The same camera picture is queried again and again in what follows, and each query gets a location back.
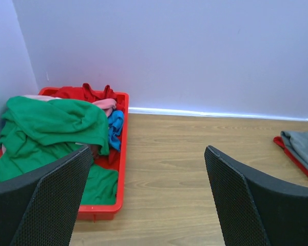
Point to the dark red t shirt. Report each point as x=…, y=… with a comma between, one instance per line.
x=86, y=93

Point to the red plastic bin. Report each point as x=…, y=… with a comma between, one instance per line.
x=103, y=193

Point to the grey t shirt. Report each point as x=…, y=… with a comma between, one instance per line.
x=297, y=144

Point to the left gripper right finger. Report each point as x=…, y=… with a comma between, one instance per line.
x=253, y=207

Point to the pink t shirt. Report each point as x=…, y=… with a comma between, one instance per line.
x=107, y=105

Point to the green t shirt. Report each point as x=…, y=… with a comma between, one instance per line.
x=38, y=132

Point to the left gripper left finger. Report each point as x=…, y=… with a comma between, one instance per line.
x=40, y=207

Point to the folded red t shirt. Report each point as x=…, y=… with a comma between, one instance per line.
x=279, y=142

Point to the blue t shirt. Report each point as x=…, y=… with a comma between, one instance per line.
x=115, y=124

